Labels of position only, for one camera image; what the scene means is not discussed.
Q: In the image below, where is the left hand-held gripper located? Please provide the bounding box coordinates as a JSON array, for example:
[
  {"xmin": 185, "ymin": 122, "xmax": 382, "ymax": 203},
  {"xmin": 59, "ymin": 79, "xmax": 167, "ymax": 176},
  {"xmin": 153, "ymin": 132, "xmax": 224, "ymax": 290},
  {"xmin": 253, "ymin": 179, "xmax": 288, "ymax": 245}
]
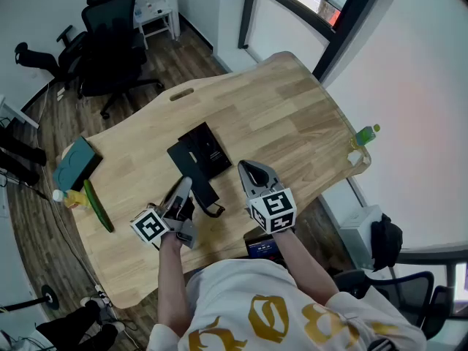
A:
[{"xmin": 130, "ymin": 176, "xmax": 200, "ymax": 250}]

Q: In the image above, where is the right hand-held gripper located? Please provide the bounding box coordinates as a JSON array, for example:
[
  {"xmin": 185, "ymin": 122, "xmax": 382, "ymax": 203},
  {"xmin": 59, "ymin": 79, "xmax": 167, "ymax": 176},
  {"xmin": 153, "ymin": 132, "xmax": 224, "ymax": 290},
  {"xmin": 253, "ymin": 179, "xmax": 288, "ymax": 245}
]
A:
[{"xmin": 237, "ymin": 160, "xmax": 298, "ymax": 235}]

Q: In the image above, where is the person's right forearm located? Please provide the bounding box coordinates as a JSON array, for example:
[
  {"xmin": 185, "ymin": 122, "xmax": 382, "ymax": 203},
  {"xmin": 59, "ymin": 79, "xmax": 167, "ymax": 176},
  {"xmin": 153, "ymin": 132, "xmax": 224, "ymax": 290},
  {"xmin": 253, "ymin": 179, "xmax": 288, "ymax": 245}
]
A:
[{"xmin": 272, "ymin": 228, "xmax": 340, "ymax": 307}]

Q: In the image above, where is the person's left forearm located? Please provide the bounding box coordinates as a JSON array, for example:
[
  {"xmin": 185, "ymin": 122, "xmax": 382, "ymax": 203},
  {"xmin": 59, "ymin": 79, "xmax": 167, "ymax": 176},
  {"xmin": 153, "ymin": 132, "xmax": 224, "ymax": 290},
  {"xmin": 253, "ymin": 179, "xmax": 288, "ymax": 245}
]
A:
[{"xmin": 156, "ymin": 232, "xmax": 195, "ymax": 338}]

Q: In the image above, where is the black box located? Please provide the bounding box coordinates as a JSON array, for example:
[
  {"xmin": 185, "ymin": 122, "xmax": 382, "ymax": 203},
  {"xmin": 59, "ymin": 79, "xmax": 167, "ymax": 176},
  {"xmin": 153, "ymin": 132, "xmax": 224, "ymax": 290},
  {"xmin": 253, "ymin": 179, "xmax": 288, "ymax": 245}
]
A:
[{"xmin": 178, "ymin": 121, "xmax": 233, "ymax": 180}]

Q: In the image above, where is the black device with blue screen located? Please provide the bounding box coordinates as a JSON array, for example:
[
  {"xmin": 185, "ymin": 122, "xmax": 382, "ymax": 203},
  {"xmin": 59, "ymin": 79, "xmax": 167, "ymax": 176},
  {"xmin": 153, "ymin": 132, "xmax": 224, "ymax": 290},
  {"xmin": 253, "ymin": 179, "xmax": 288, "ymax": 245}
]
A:
[{"xmin": 245, "ymin": 236, "xmax": 284, "ymax": 261}]

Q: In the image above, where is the green cucumber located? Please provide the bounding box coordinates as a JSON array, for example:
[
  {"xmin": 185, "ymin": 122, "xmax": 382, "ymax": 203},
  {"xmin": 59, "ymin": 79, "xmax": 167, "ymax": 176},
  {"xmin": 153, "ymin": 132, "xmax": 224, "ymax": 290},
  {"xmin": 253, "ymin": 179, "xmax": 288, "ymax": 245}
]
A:
[{"xmin": 83, "ymin": 179, "xmax": 116, "ymax": 233}]

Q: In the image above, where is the white paper scrap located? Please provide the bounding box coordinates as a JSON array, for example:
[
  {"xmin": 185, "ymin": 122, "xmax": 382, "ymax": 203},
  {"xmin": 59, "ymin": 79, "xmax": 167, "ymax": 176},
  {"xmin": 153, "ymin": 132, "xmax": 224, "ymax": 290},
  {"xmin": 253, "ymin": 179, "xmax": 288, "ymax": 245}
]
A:
[{"xmin": 347, "ymin": 149, "xmax": 367, "ymax": 166}]

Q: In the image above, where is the yellow liquid bottle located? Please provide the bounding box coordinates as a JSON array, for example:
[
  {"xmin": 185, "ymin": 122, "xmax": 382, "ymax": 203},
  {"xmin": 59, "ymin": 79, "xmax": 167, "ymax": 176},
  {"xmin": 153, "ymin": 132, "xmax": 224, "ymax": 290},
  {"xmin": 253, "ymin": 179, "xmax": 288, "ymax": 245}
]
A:
[{"xmin": 52, "ymin": 189, "xmax": 92, "ymax": 211}]

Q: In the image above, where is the teal box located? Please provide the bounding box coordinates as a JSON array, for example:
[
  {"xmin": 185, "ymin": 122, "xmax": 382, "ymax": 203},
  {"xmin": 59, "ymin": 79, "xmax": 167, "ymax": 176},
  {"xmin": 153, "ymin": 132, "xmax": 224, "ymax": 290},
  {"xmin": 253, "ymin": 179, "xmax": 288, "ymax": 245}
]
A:
[{"xmin": 53, "ymin": 136, "xmax": 104, "ymax": 194}]

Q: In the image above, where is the white box appliance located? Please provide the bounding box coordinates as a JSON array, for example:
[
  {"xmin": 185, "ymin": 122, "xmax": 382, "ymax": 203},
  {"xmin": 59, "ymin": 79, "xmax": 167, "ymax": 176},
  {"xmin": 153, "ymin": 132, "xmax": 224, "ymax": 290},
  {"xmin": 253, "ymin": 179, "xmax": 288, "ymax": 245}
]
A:
[{"xmin": 339, "ymin": 205, "xmax": 383, "ymax": 271}]

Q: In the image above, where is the green drink bottle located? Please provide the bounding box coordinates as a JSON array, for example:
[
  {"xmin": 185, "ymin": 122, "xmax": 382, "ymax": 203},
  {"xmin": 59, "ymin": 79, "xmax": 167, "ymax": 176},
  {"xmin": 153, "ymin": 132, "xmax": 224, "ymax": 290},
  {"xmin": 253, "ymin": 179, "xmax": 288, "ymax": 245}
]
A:
[{"xmin": 349, "ymin": 124, "xmax": 382, "ymax": 150}]

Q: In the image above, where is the person's white printed shirt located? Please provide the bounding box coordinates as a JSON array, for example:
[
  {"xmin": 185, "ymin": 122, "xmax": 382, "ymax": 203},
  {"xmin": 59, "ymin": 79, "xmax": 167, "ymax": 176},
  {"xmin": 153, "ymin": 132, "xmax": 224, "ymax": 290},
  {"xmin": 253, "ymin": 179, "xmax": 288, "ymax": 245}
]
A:
[{"xmin": 146, "ymin": 257, "xmax": 429, "ymax": 351}]

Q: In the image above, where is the white power strip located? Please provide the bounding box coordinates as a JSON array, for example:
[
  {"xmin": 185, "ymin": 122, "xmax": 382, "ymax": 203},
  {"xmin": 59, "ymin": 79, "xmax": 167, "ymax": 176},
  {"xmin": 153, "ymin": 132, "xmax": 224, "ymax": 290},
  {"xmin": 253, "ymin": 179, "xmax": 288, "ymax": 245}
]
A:
[{"xmin": 94, "ymin": 284, "xmax": 111, "ymax": 305}]

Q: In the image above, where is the black bag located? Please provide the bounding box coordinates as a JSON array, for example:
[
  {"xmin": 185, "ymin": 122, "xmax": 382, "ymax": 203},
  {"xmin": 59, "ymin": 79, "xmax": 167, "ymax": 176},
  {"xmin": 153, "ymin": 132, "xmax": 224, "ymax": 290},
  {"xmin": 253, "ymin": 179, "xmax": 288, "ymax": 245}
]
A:
[{"xmin": 371, "ymin": 213, "xmax": 404, "ymax": 273}]

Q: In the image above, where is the black mesh office chair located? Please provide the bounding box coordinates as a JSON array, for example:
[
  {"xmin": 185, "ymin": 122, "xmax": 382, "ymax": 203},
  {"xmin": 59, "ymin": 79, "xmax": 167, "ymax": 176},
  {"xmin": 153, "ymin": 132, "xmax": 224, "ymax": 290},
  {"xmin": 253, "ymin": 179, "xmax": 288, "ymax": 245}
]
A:
[{"xmin": 56, "ymin": 0, "xmax": 164, "ymax": 121}]

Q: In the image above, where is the black disc base stand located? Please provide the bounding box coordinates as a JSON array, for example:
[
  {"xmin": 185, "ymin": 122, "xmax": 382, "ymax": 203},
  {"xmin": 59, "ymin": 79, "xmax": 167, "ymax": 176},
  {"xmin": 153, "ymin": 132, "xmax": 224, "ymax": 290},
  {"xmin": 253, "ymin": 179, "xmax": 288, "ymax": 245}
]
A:
[{"xmin": 0, "ymin": 284, "xmax": 60, "ymax": 313}]

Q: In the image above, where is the white side table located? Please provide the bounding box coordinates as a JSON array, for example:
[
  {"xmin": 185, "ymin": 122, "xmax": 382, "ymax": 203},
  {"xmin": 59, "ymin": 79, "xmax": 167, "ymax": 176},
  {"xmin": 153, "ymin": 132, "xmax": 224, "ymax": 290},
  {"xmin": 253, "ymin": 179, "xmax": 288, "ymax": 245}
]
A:
[{"xmin": 133, "ymin": 0, "xmax": 177, "ymax": 50}]

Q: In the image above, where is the dark blue office chair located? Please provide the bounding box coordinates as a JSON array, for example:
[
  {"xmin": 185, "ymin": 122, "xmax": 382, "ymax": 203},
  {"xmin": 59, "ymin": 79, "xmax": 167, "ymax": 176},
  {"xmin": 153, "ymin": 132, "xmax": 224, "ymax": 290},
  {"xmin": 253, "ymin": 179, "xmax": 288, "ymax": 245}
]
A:
[{"xmin": 334, "ymin": 270, "xmax": 455, "ymax": 340}]

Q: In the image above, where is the white desk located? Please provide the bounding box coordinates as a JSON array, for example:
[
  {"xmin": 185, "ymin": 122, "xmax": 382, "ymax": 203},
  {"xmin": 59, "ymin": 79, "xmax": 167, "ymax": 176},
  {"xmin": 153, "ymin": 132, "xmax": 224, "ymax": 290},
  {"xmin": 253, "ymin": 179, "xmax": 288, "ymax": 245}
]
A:
[{"xmin": 0, "ymin": 95, "xmax": 40, "ymax": 129}]

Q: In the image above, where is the black cable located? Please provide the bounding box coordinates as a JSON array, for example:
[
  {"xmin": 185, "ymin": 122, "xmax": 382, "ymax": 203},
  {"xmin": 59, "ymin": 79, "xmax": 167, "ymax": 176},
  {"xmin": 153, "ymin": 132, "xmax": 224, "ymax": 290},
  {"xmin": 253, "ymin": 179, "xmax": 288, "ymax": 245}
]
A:
[{"xmin": 189, "ymin": 194, "xmax": 226, "ymax": 219}]

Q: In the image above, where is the black window frame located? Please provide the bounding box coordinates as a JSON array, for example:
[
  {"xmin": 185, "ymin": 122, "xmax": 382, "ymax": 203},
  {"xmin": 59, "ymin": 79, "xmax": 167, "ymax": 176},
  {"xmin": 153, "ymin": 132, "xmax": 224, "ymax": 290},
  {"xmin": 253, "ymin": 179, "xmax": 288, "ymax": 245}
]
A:
[{"xmin": 237, "ymin": 0, "xmax": 407, "ymax": 84}]

